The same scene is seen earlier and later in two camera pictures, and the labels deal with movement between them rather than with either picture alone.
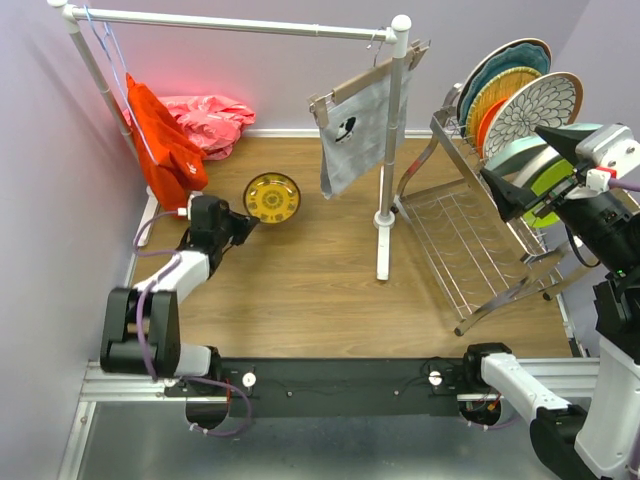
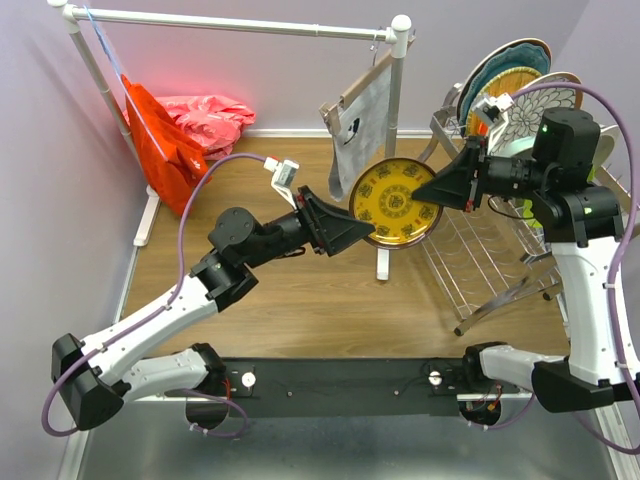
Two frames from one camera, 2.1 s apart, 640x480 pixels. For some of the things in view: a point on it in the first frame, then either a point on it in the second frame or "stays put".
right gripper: x=508 y=197 → x=458 y=183
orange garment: x=174 y=161 stays put
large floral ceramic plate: x=532 y=41 stays put
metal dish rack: x=485 y=244 stays put
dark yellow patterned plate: x=272 y=198 → x=382 y=196
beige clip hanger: x=414 y=53 → x=330 y=112
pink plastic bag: x=215 y=122 stays put
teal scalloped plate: x=524 y=55 stays put
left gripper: x=245 y=225 → x=326 y=228
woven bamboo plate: x=498 y=87 stays put
